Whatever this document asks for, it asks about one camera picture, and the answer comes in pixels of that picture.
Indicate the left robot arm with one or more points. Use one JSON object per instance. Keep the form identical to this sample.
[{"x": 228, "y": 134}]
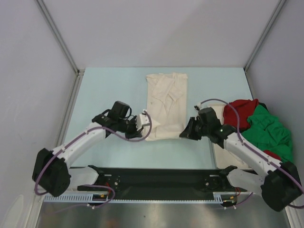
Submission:
[{"x": 52, "y": 170}]

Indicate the aluminium frame post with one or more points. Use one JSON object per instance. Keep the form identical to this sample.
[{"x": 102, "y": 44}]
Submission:
[
  {"x": 57, "y": 36},
  {"x": 269, "y": 25}
]

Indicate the white tray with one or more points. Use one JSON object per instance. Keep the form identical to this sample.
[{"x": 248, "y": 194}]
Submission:
[{"x": 222, "y": 157}]

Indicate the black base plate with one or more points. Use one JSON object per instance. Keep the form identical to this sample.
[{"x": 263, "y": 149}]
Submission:
[{"x": 133, "y": 192}]

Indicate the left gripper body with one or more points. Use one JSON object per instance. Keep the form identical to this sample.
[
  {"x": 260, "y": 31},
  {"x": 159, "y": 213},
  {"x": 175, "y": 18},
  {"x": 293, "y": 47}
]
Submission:
[{"x": 128, "y": 127}]

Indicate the slotted cable duct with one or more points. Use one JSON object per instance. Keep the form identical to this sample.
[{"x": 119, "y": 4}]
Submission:
[
  {"x": 223, "y": 197},
  {"x": 77, "y": 198}
]

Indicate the right aluminium frame post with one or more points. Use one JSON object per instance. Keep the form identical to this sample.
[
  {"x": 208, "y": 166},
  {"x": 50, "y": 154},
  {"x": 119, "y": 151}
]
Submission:
[{"x": 269, "y": 25}]

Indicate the left slotted cable duct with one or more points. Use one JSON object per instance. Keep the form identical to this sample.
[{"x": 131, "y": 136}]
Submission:
[{"x": 77, "y": 198}]

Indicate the aluminium front rail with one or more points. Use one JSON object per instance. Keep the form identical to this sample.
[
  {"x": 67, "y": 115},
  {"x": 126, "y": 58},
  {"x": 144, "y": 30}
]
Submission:
[{"x": 236, "y": 179}]

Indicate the right slotted cable duct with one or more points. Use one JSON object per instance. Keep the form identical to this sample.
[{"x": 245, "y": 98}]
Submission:
[{"x": 223, "y": 197}]

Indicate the green t shirt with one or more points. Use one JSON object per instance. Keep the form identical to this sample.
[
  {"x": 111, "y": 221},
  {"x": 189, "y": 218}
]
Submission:
[{"x": 269, "y": 135}]

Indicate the left aluminium frame post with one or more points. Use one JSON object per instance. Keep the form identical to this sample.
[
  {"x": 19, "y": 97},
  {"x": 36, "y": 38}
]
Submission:
[{"x": 57, "y": 36}]

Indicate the red t shirt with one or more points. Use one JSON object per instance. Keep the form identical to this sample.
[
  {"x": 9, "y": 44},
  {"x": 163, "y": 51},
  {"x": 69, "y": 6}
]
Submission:
[{"x": 238, "y": 111}]

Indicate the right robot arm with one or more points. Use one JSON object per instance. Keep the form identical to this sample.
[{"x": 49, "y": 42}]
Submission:
[{"x": 277, "y": 182}]

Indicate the cream white t shirt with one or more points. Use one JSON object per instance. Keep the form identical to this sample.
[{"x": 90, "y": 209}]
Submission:
[{"x": 167, "y": 104}]

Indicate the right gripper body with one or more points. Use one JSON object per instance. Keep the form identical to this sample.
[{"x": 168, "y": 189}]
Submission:
[{"x": 196, "y": 129}]

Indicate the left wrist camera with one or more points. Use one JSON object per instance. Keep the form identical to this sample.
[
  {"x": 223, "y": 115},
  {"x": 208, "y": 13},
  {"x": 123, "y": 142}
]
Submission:
[{"x": 143, "y": 120}]

